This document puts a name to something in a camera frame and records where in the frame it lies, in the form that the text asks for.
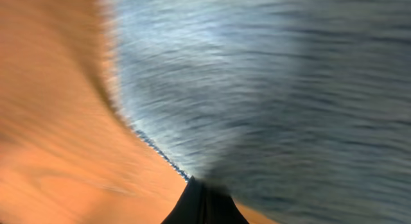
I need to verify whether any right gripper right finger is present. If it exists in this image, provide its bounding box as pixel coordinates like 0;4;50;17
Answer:
203;184;249;224

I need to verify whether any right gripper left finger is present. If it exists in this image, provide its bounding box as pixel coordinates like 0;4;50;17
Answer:
161;177;203;224

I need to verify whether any blue microfiber cloth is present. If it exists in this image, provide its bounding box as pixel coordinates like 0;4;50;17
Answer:
105;0;410;224

